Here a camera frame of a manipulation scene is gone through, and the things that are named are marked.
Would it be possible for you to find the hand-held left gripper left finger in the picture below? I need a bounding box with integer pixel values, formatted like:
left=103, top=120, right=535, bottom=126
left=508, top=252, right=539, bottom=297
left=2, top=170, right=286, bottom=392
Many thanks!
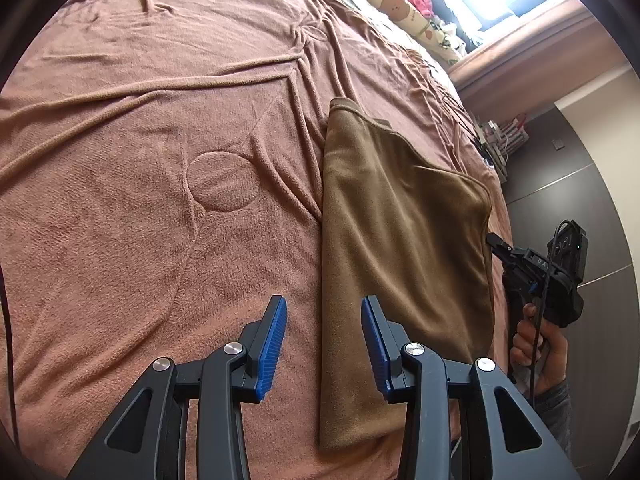
left=65, top=295, right=289, bottom=480

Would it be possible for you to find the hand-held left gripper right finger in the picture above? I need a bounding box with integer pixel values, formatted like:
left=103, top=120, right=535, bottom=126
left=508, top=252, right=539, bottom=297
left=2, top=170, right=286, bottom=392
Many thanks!
left=361, top=295, right=581, bottom=480

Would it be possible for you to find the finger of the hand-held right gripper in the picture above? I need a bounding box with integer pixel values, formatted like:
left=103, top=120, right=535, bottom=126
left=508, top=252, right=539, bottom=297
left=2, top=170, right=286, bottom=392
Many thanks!
left=485, top=232, right=516, bottom=266

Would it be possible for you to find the brown towel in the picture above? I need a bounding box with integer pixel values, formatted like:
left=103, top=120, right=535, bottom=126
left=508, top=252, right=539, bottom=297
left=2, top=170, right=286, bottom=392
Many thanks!
left=317, top=96, right=497, bottom=453

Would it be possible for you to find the person's right forearm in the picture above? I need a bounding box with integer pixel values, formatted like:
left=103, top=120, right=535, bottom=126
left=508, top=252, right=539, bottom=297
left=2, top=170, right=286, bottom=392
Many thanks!
left=517, top=377, right=573, bottom=461

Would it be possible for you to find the person's right hand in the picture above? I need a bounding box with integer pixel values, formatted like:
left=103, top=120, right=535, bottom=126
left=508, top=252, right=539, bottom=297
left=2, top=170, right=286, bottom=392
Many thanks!
left=510, top=300, right=571, bottom=398

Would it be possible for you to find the dark grey wardrobe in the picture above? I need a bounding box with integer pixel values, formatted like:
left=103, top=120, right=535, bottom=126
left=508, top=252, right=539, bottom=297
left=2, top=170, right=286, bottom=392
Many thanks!
left=500, top=105, right=640, bottom=461

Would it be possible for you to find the pink striped holder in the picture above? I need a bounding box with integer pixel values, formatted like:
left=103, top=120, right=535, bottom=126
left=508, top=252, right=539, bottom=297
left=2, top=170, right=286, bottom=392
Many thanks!
left=495, top=115, right=530, bottom=148

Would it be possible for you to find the brown fleece blanket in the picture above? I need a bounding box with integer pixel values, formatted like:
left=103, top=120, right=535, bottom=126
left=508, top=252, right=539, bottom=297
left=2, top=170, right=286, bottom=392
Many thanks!
left=0, top=0, right=516, bottom=480

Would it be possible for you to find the pink brown curtain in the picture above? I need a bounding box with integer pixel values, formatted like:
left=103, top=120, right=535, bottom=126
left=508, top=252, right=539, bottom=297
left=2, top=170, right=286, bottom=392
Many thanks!
left=447, top=0, right=606, bottom=116

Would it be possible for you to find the cream bear print pillow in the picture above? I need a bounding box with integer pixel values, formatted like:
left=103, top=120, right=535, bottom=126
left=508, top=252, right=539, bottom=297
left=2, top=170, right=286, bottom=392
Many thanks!
left=340, top=0, right=466, bottom=63

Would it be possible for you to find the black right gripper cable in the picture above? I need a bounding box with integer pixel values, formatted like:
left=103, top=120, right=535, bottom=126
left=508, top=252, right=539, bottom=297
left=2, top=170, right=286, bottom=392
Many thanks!
left=530, top=225, right=571, bottom=401

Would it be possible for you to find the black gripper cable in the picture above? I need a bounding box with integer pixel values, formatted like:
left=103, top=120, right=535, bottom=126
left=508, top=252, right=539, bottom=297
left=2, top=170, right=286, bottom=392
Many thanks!
left=0, top=267, right=18, bottom=441
left=530, top=225, right=571, bottom=401

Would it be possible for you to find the white power strip with cables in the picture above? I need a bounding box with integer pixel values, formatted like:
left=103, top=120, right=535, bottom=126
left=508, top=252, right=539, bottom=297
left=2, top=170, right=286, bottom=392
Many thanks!
left=475, top=125, right=516, bottom=181

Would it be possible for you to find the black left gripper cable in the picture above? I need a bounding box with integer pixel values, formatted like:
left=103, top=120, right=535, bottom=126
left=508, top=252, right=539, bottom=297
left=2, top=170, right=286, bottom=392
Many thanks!
left=0, top=267, right=18, bottom=441

